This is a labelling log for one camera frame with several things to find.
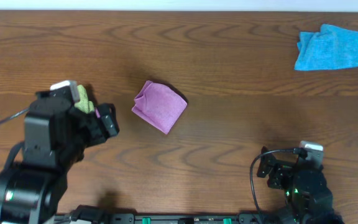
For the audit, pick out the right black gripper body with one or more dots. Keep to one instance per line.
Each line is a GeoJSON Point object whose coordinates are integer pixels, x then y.
{"type": "Point", "coordinates": [280, 179]}

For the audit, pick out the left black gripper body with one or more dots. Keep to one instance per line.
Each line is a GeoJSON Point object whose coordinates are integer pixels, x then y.
{"type": "Point", "coordinates": [93, 125]}

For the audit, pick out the purple microfiber cloth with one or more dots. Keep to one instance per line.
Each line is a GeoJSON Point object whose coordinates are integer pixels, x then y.
{"type": "Point", "coordinates": [159, 105]}

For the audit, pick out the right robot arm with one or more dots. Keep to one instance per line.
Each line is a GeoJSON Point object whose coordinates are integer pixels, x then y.
{"type": "Point", "coordinates": [298, 171]}

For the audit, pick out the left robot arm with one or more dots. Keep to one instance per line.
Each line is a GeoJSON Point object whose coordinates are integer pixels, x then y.
{"type": "Point", "coordinates": [56, 134]}

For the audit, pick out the purple folded cloth under green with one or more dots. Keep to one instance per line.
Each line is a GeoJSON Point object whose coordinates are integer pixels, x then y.
{"type": "Point", "coordinates": [97, 113]}

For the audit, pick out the blue microfiber cloth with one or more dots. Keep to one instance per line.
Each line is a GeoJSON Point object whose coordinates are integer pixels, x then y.
{"type": "Point", "coordinates": [331, 48]}

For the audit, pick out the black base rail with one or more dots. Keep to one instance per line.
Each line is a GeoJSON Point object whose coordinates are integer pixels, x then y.
{"type": "Point", "coordinates": [88, 214]}

